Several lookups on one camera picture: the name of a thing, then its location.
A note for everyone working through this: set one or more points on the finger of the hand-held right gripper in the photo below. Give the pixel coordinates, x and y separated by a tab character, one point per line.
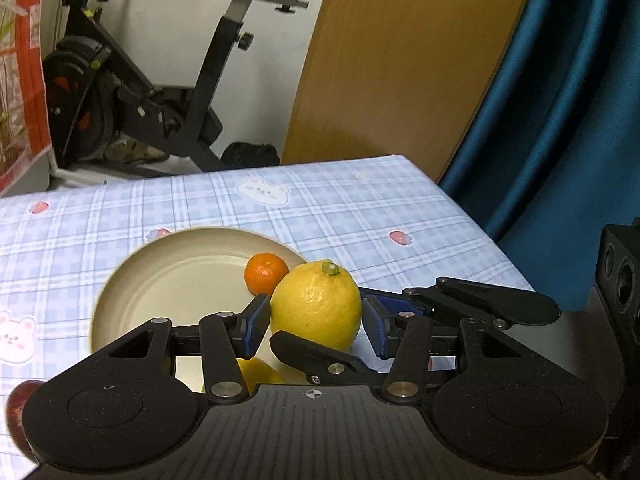
310	355
490	302

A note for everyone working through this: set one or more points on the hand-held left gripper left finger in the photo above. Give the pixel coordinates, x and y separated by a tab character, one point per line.
256	325

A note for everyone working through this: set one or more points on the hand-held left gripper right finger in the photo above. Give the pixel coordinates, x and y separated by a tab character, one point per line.
374	330

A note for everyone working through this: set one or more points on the yellow lemon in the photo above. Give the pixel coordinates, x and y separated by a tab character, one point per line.
257	372
315	305

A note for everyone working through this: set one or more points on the small orange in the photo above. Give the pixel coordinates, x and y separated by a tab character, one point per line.
262	272

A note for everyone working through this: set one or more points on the beige round plate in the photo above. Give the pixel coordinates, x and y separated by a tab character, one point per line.
175	280

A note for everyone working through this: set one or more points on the red apple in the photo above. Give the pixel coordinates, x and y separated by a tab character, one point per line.
17	410

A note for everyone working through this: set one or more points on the blue checkered tablecloth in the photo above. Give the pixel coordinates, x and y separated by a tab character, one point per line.
350	210

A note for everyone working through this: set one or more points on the black bag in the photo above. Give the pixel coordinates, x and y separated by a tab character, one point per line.
250	155

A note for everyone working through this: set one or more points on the blue curtain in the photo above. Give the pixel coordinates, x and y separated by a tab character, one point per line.
575	110

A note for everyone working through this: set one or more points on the brown sandals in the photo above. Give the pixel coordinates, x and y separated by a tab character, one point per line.
132	151

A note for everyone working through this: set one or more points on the wooden door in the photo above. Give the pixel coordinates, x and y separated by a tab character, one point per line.
390	60

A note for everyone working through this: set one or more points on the black exercise bike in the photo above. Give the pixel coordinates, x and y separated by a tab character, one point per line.
100	110

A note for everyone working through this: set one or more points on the printed backdrop cloth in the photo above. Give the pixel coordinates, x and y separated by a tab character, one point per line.
20	85

